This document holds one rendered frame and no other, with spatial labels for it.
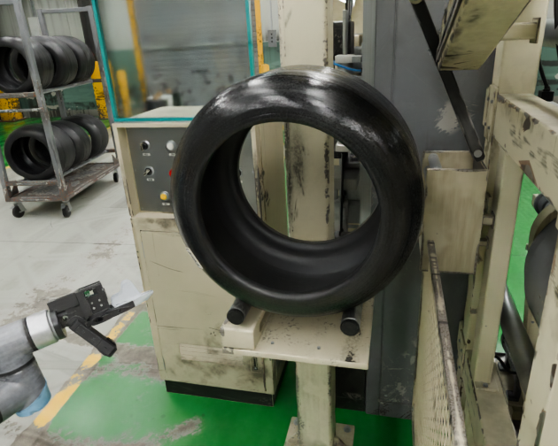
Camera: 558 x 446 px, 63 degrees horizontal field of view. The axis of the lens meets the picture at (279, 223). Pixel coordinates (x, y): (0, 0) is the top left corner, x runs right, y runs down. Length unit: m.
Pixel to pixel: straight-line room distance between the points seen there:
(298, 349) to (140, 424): 1.20
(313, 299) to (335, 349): 0.19
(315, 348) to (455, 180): 0.56
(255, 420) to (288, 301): 1.15
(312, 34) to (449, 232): 0.63
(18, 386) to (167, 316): 1.04
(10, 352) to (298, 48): 0.97
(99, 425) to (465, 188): 1.80
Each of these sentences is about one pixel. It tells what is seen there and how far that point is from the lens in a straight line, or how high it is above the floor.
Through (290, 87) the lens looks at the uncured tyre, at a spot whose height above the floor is 1.44.
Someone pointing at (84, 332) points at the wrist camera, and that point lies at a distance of 1.10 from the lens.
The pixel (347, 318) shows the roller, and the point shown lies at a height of 0.92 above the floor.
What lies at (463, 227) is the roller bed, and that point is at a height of 1.04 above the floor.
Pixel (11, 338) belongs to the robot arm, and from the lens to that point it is 1.09.
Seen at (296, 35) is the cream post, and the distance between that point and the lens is 1.29.
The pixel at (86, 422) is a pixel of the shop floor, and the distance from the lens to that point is 2.36.
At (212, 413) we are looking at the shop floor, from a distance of 2.22.
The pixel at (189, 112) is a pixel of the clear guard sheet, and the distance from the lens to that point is 1.69.
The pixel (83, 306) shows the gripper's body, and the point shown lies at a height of 1.02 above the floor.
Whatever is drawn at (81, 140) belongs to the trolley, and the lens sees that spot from 5.15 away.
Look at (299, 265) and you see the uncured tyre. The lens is 1.32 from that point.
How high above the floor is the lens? 1.54
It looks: 22 degrees down
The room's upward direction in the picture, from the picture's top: 3 degrees counter-clockwise
